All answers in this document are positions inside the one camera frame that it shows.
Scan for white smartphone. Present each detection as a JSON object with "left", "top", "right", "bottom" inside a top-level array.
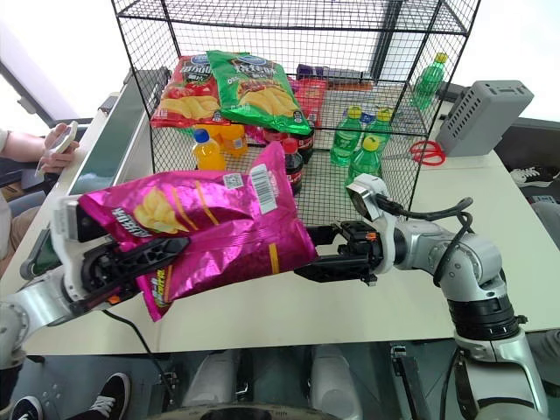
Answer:
[{"left": 34, "top": 120, "right": 80, "bottom": 179}]

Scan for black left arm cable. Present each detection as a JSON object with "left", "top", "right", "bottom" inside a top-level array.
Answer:
[{"left": 101, "top": 307, "right": 177, "bottom": 397}]

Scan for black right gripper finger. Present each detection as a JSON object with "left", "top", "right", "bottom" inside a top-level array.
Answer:
[
  {"left": 293, "top": 255, "right": 373, "bottom": 282},
  {"left": 305, "top": 224, "right": 347, "bottom": 247}
]

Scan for red snack package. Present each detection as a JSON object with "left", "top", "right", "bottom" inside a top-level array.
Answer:
[{"left": 292, "top": 78, "right": 329, "bottom": 124}]

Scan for dark flat snack box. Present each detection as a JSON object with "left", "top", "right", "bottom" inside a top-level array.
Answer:
[{"left": 325, "top": 68, "right": 374, "bottom": 91}]

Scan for cola bottle red cap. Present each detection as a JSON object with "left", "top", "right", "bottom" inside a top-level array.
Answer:
[{"left": 281, "top": 136, "right": 305, "bottom": 196}]

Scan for green soda bottle yellow cap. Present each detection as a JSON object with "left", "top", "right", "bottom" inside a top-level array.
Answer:
[
  {"left": 410, "top": 52, "right": 450, "bottom": 111},
  {"left": 345, "top": 134, "right": 383, "bottom": 190},
  {"left": 366, "top": 106, "right": 394, "bottom": 152},
  {"left": 329, "top": 105, "right": 364, "bottom": 168}
]

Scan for green potato chip bag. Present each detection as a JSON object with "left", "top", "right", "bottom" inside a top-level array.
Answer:
[{"left": 205, "top": 50, "right": 313, "bottom": 137}]

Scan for purple snack package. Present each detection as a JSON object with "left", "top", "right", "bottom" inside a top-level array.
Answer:
[{"left": 297, "top": 63, "right": 330, "bottom": 81}]

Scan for black wire mesh rack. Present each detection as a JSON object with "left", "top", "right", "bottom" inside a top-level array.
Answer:
[{"left": 109, "top": 0, "right": 482, "bottom": 228}]

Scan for black sneaker white laces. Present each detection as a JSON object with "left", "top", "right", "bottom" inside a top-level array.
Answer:
[
  {"left": 80, "top": 372, "right": 133, "bottom": 420},
  {"left": 509, "top": 166, "right": 560, "bottom": 187}
]

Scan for pink potato chip bag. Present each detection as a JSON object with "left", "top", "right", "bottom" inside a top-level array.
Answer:
[{"left": 77, "top": 140, "right": 319, "bottom": 324}]

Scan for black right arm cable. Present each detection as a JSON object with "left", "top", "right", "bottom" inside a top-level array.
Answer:
[{"left": 374, "top": 195, "right": 476, "bottom": 288}]

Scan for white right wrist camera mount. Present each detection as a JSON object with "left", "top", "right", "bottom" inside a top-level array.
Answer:
[{"left": 345, "top": 172, "right": 398, "bottom": 275}]

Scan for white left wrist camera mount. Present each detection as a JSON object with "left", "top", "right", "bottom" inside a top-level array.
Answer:
[{"left": 51, "top": 195, "right": 111, "bottom": 304}]

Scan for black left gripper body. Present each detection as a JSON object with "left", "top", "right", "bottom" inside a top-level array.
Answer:
[{"left": 68, "top": 244, "right": 148, "bottom": 314}]

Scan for conveyor with green belt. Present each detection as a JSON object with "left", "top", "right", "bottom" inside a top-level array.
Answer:
[{"left": 18, "top": 66, "right": 172, "bottom": 282}]

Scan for orange juice bottle blue cap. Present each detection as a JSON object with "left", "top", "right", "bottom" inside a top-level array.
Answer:
[{"left": 191, "top": 128, "right": 228, "bottom": 172}]

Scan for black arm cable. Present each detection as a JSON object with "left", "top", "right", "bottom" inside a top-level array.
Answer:
[
  {"left": 374, "top": 195, "right": 476, "bottom": 288},
  {"left": 101, "top": 307, "right": 177, "bottom": 397}
]

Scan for grey perforated device box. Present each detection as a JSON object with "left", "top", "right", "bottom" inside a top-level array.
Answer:
[{"left": 434, "top": 80, "right": 536, "bottom": 159}]

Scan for silver robot lower body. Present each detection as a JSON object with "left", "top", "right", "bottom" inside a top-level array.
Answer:
[{"left": 179, "top": 344, "right": 365, "bottom": 420}]

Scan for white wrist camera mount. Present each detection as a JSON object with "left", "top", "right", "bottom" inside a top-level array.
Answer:
[
  {"left": 345, "top": 172, "right": 398, "bottom": 275},
  {"left": 51, "top": 195, "right": 111, "bottom": 304}
]

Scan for red scissors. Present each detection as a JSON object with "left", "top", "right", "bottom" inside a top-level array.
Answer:
[{"left": 409, "top": 139, "right": 448, "bottom": 167}]

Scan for red potato chip bag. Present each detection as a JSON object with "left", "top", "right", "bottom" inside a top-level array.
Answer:
[{"left": 150, "top": 54, "right": 234, "bottom": 130}]

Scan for cola bottle red label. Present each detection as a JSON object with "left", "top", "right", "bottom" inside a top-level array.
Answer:
[{"left": 296, "top": 125, "right": 317, "bottom": 165}]

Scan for black sneaker white sole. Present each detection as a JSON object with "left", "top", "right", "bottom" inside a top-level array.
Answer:
[{"left": 10, "top": 395, "right": 46, "bottom": 420}]

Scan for person's bare hand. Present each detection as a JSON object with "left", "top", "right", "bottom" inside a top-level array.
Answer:
[{"left": 40, "top": 123, "right": 81, "bottom": 174}]

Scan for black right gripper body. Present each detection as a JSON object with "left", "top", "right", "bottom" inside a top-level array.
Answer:
[{"left": 339, "top": 220, "right": 385, "bottom": 286}]

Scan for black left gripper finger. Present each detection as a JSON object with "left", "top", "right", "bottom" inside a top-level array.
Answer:
[{"left": 108, "top": 237, "right": 192, "bottom": 281}]

